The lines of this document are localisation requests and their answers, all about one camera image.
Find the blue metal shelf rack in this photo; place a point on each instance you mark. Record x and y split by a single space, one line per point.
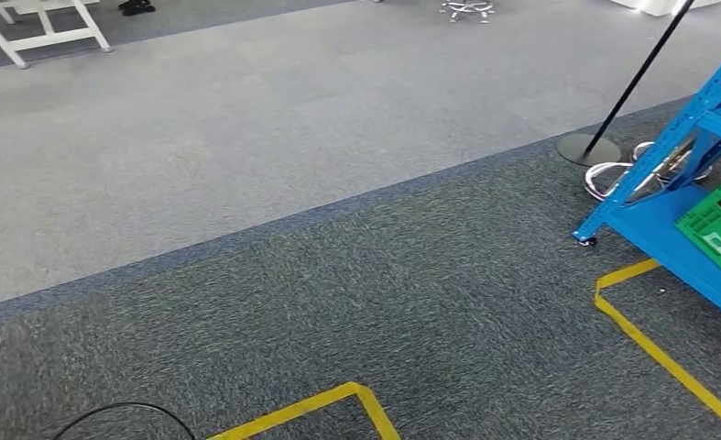
657 225

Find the chrome chair base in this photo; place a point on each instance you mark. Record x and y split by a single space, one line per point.
466 9

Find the thin black pole stand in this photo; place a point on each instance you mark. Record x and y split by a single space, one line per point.
587 149

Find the person's black shoes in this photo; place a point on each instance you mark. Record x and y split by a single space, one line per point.
136 7

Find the green plastic crate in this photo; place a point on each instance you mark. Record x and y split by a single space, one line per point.
718 225

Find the white lit plinth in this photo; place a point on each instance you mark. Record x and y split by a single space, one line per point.
657 6

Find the chrome stanchion post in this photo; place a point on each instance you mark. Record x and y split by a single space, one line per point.
603 173

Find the white frame table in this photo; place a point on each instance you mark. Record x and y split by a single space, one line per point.
50 41

